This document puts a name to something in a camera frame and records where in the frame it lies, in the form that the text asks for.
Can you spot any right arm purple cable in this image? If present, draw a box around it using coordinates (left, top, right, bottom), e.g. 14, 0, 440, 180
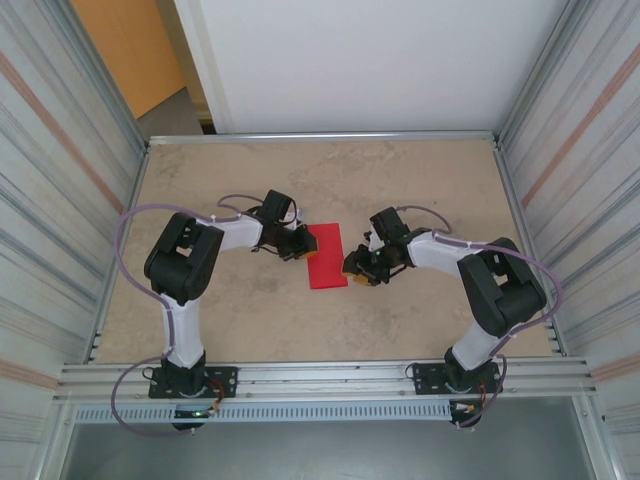
397, 203, 565, 430

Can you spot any long aluminium table frame rail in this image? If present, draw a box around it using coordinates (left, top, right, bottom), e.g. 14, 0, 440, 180
148, 131, 501, 146

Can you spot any red cloth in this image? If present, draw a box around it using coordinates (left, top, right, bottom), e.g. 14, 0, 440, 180
305, 223, 349, 290

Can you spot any white door frame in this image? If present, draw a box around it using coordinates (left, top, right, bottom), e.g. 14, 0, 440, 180
172, 0, 236, 135

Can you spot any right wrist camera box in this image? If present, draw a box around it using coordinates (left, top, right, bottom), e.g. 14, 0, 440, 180
367, 206, 412, 251

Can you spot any aluminium table side rail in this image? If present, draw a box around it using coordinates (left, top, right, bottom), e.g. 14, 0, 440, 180
492, 139, 567, 357
88, 141, 152, 362

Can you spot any slotted grey cable duct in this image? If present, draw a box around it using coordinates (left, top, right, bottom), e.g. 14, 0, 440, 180
74, 402, 454, 424

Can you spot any aluminium mounting rail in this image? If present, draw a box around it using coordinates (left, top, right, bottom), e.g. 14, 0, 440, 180
58, 357, 599, 402

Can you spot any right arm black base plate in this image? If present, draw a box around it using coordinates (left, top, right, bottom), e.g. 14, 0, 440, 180
412, 362, 503, 396

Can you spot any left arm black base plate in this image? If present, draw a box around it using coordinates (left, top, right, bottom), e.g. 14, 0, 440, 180
148, 366, 239, 400

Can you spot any orange wooden door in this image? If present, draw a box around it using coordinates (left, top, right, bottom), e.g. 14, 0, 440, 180
69, 0, 187, 120

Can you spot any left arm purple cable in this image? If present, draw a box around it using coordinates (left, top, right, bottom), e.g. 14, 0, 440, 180
110, 193, 261, 437

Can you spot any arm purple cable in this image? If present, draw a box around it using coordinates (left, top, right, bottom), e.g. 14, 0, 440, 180
397, 203, 565, 430
110, 193, 261, 437

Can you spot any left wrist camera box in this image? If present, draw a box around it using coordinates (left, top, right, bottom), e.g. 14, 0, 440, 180
260, 188, 307, 232

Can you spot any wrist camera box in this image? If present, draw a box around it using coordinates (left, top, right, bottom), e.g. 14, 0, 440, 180
367, 206, 412, 251
260, 188, 307, 232

